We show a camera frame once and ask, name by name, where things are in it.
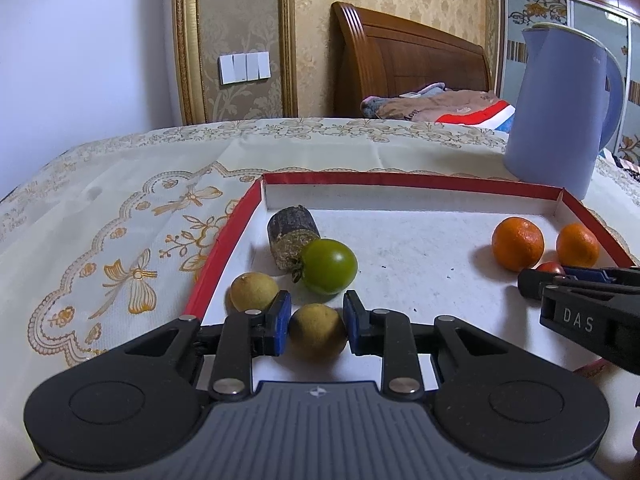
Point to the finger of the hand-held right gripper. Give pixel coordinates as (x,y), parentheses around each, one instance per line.
(585,273)
(532,282)

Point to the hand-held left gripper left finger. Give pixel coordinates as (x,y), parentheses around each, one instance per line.
(280,322)

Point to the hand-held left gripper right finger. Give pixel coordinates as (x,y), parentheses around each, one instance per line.
(352,322)

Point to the red cherry tomato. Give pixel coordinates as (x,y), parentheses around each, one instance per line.
(550,267)

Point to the small orange mandarin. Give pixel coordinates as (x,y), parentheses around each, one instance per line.
(577,245)

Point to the yellowish longan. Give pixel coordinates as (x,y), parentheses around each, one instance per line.
(253,291)
(317,332)

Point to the large orange mandarin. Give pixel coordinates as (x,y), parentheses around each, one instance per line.
(517,243)

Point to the green tomato with stem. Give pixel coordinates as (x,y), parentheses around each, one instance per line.
(328,266)

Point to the dark sugarcane piece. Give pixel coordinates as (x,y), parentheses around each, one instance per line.
(292,232)

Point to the red cardboard box tray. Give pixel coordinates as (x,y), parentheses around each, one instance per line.
(425,240)

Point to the colourful cloth pile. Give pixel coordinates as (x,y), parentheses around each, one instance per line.
(625,165)

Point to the blue electric kettle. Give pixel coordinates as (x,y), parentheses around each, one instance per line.
(555,110)

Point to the folded clothes on bed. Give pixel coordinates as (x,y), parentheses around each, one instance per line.
(440,105)

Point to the wooden bed headboard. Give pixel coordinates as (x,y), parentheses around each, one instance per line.
(410,55)

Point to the floral glass wardrobe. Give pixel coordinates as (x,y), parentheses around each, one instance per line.
(540,0)

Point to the white wall switch panel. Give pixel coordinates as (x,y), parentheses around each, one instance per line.
(244,68)

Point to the gold wall trim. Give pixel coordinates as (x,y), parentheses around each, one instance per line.
(187,40)
(287,35)

